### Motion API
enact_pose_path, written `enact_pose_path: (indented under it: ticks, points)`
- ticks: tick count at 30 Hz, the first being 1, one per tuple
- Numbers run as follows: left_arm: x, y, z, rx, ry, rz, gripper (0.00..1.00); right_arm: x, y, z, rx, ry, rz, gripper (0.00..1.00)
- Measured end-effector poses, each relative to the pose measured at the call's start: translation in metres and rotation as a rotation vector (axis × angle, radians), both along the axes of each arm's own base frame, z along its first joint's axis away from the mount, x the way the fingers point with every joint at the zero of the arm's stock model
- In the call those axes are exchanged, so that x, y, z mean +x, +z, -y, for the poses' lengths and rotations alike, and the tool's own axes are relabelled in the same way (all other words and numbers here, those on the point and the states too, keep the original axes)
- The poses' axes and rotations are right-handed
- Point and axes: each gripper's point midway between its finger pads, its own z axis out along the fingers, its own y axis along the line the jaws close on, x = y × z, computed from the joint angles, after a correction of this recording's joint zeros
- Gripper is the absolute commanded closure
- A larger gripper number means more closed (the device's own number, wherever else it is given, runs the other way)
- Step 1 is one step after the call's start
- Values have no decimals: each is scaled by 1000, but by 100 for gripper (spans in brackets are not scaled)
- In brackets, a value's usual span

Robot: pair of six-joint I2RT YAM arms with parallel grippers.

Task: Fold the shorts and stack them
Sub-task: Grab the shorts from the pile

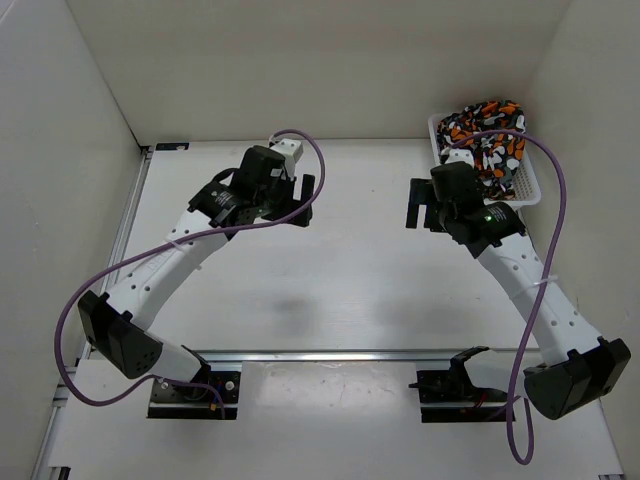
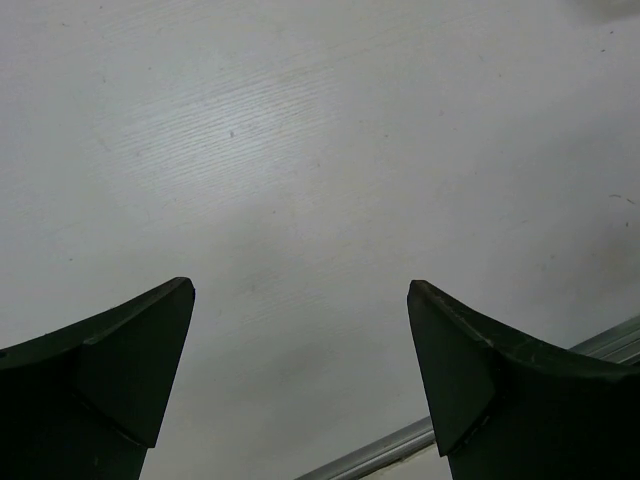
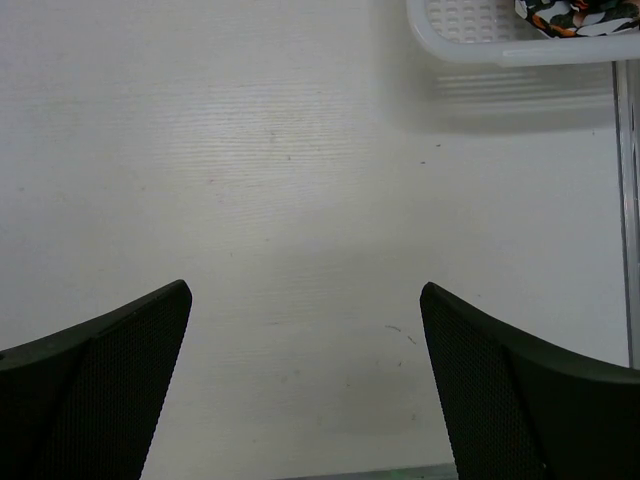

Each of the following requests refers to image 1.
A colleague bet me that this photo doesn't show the orange camouflage shorts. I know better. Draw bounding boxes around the orange camouflage shorts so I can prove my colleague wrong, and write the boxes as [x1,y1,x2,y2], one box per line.
[437,100,526,200]

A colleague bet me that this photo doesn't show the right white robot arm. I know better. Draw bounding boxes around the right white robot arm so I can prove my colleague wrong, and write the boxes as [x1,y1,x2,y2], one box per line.
[406,162,631,420]

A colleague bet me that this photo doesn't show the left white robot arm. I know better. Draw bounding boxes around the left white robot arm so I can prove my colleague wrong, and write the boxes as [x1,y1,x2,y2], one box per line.
[78,138,311,400]

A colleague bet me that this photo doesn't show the white plastic basket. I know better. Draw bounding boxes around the white plastic basket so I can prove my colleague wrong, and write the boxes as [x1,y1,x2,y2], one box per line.
[428,113,542,211]

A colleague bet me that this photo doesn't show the blue label sticker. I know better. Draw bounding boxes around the blue label sticker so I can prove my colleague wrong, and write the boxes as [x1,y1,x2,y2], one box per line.
[155,142,190,151]

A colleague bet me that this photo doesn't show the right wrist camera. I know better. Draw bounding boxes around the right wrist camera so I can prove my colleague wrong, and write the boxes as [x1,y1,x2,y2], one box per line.
[440,148,475,168]

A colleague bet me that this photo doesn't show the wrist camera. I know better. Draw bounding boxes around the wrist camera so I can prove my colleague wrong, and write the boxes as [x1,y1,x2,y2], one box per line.
[269,138,303,164]
[440,148,475,168]

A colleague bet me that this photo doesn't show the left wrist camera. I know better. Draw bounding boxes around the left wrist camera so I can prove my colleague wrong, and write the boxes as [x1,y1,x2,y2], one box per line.
[269,138,303,164]

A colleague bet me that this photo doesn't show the aluminium left rail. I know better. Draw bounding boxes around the aluminium left rail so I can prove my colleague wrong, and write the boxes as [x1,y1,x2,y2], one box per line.
[79,146,154,359]

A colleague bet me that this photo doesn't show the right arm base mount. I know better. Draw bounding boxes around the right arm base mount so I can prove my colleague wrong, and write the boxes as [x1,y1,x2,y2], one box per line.
[408,346,507,424]

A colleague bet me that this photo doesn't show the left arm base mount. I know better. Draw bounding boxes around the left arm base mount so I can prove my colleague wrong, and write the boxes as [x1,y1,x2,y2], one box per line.
[147,363,242,421]

